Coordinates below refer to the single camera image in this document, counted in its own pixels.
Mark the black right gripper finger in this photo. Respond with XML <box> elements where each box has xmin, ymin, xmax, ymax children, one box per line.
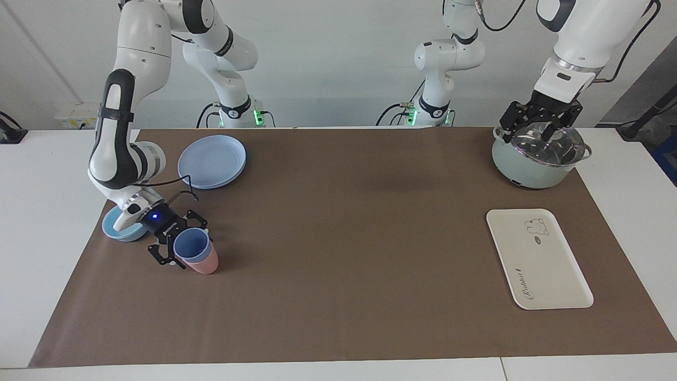
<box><xmin>177</xmin><ymin>210</ymin><xmax>211</xmax><ymax>233</ymax></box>
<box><xmin>147</xmin><ymin>238</ymin><xmax>186</xmax><ymax>270</ymax></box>

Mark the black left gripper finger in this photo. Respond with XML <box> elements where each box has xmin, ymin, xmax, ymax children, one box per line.
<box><xmin>500</xmin><ymin>103</ymin><xmax>536</xmax><ymax>144</ymax></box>
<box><xmin>548</xmin><ymin>106</ymin><xmax>583</xmax><ymax>142</ymax></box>

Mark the blue plastic cup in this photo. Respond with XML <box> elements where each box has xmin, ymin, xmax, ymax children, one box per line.
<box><xmin>173</xmin><ymin>228</ymin><xmax>213</xmax><ymax>264</ymax></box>

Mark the pink plastic cup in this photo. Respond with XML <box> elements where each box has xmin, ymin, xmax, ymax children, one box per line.
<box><xmin>182</xmin><ymin>243</ymin><xmax>219</xmax><ymax>275</ymax></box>

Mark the cream rabbit print tray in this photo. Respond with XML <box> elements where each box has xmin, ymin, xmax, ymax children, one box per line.
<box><xmin>486</xmin><ymin>208</ymin><xmax>594</xmax><ymax>310</ymax></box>

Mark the light blue bowl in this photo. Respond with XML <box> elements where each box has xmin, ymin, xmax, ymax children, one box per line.
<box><xmin>102</xmin><ymin>204</ymin><xmax>150</xmax><ymax>243</ymax></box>

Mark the lavender blue plate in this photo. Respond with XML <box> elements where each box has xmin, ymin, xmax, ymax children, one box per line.
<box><xmin>182</xmin><ymin>153</ymin><xmax>248</xmax><ymax>190</ymax></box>
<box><xmin>177</xmin><ymin>134</ymin><xmax>247</xmax><ymax>188</ymax></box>

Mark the pale green cooking pot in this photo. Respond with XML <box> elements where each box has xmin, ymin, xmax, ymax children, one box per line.
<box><xmin>492</xmin><ymin>125</ymin><xmax>593</xmax><ymax>189</ymax></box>

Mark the black stand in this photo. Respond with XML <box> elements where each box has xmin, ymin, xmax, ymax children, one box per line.
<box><xmin>616</xmin><ymin>85</ymin><xmax>677</xmax><ymax>141</ymax></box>

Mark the blue crate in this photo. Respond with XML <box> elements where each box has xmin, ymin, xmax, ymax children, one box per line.
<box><xmin>652</xmin><ymin>132</ymin><xmax>677</xmax><ymax>187</ymax></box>

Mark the brown table mat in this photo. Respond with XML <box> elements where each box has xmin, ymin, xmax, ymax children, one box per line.
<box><xmin>28</xmin><ymin>127</ymin><xmax>677</xmax><ymax>368</ymax></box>

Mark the black desk clamp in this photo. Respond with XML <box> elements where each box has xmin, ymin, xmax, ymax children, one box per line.
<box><xmin>0</xmin><ymin>111</ymin><xmax>28</xmax><ymax>144</ymax></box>

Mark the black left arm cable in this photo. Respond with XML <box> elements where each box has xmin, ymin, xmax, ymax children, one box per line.
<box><xmin>473</xmin><ymin>0</ymin><xmax>662</xmax><ymax>84</ymax></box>

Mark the black base cable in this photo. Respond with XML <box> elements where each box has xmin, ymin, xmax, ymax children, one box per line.
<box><xmin>197</xmin><ymin>103</ymin><xmax>220</xmax><ymax>129</ymax></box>
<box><xmin>377</xmin><ymin>79</ymin><xmax>426</xmax><ymax>126</ymax></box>

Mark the white wall socket box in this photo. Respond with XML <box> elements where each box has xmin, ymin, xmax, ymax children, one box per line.
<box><xmin>54</xmin><ymin>103</ymin><xmax>101</xmax><ymax>129</ymax></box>

